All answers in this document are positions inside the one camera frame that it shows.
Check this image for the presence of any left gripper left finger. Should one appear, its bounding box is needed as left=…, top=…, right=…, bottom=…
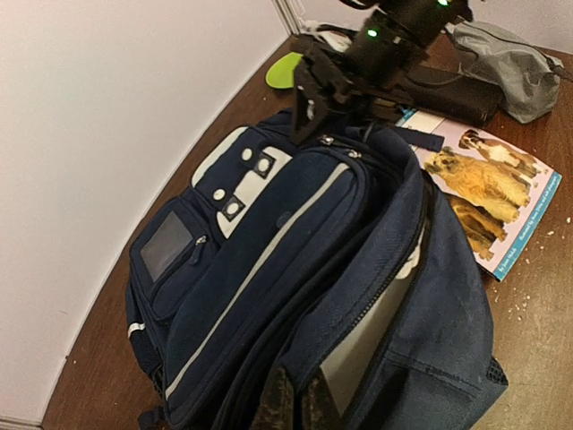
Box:
left=257, top=365, right=297, bottom=430

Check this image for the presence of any right aluminium frame post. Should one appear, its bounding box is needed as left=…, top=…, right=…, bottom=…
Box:
left=271, top=0, right=306, bottom=36

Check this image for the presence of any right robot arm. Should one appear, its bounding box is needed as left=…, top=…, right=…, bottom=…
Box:
left=291, top=0, right=474, bottom=145

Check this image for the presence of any navy blue backpack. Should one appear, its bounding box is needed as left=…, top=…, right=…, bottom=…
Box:
left=125, top=110, right=509, bottom=429

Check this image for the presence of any black case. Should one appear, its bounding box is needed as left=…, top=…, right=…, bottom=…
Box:
left=400, top=66, right=504, bottom=127

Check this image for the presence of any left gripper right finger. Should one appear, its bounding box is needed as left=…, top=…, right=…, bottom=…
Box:
left=300, top=374, right=343, bottom=430

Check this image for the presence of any green plate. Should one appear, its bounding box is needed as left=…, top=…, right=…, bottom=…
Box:
left=265, top=52, right=303, bottom=90

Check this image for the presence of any grey zip pouch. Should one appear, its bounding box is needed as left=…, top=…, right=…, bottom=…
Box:
left=448, top=21, right=572, bottom=124

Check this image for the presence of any dog picture book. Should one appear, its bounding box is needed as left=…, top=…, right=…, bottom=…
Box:
left=398, top=110, right=561, bottom=281

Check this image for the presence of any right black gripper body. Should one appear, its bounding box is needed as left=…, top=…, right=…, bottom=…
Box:
left=291, top=17, right=427, bottom=143

